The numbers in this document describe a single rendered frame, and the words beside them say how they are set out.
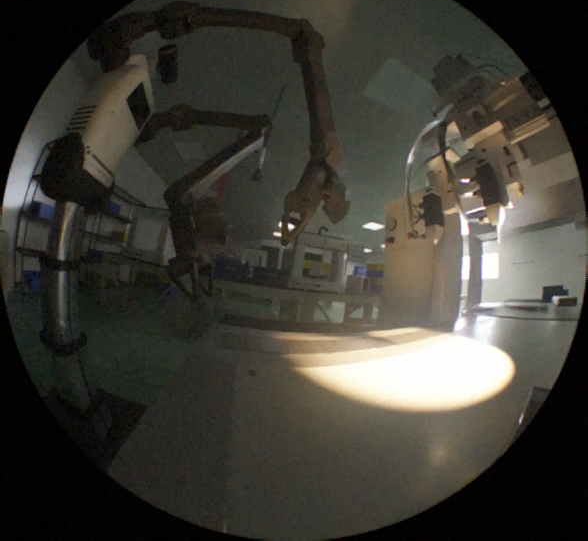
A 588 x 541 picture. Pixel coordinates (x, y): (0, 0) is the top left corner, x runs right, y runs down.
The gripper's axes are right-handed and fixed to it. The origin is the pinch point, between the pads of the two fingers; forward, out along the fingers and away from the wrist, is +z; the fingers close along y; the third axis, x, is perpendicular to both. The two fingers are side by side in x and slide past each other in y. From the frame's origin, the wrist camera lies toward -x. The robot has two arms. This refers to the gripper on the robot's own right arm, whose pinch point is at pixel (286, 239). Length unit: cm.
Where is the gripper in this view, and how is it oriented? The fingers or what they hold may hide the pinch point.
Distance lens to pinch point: 40.0
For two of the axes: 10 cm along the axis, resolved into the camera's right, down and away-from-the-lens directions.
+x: -9.2, -4.0, -0.6
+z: -3.8, 9.1, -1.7
